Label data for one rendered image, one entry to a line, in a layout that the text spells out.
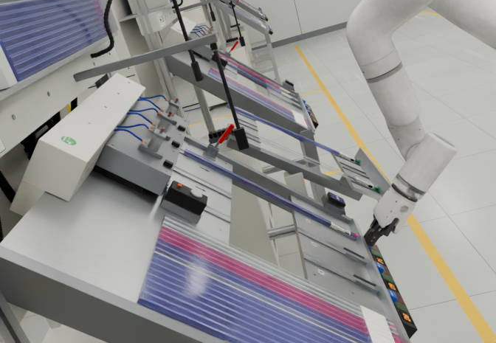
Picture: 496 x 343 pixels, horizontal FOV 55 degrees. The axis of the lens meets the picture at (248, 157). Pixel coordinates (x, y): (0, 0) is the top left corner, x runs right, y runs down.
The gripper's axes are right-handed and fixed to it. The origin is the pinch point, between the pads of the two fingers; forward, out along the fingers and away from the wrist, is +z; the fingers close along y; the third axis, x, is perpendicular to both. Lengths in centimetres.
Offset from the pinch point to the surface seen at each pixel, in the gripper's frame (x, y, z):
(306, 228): 19.7, -7.9, 2.4
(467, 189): -103, 130, -1
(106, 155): 68, -28, -2
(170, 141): 59, -13, -4
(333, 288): 16.4, -29.2, 2.4
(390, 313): 3.6, -30.9, 1.3
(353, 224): 3.7, 5.3, 1.0
